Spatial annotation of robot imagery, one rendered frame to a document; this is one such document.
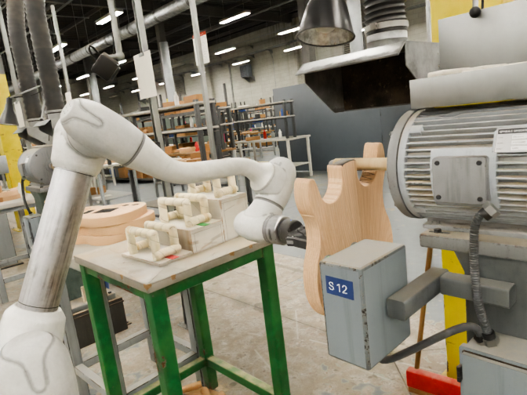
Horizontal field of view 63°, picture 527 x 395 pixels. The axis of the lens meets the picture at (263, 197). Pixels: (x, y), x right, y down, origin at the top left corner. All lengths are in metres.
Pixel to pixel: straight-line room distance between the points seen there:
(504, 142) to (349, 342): 0.46
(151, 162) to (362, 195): 0.55
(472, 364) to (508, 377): 0.06
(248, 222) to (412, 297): 0.63
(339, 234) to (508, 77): 0.48
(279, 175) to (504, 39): 0.70
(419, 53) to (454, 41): 0.08
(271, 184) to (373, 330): 0.64
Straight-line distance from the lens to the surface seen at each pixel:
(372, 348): 0.86
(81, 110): 1.11
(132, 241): 1.74
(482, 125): 0.92
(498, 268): 0.95
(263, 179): 1.34
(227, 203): 1.73
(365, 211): 1.15
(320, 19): 1.04
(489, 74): 0.92
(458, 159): 0.88
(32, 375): 1.11
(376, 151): 1.19
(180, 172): 1.19
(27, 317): 1.28
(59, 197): 1.25
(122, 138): 1.11
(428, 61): 1.15
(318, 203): 0.99
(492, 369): 0.93
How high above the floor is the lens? 1.40
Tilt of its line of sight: 11 degrees down
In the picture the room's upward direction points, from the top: 7 degrees counter-clockwise
